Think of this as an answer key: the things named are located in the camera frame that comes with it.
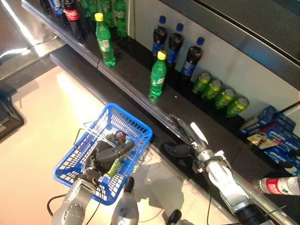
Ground silver left robot leg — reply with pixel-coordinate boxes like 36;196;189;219
111;177;139;225

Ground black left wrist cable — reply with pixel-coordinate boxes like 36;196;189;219
46;193;66;218

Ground water bottle red label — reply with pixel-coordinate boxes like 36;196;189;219
259;176;300;195

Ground green can in basket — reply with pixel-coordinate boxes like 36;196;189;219
106;158;123;178

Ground blue plastic shopping basket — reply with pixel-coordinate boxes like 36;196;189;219
52;102;153;206

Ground Coca-Cola bottle red label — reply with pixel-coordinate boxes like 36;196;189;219
62;0;87;40

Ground small blue snack box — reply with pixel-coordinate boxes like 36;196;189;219
275;112;296;128

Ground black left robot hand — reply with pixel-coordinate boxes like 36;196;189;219
92;140;135;172

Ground blue Oreo cookie box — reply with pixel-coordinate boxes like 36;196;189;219
263;142;300;169
259;121;300;150

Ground blue wafer roll box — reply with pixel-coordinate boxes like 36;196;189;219
247;131;283;150

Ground silver robot leg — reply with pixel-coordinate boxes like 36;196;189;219
166;209;195;225
111;177;139;225

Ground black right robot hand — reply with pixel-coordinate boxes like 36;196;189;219
165;114;209;157

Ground black side shelf unit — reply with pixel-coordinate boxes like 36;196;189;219
0;0;58;143

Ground narrow blue cookie box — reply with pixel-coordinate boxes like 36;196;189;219
239;105;278;135

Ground green plastic soda bottle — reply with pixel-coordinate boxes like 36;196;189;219
79;0;98;21
99;0;115;29
94;13;117;68
113;0;129;38
149;50;167;98

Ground silver right robot leg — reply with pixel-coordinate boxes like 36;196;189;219
166;209;195;225

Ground black base shelf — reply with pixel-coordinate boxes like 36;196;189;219
50;44;235;225

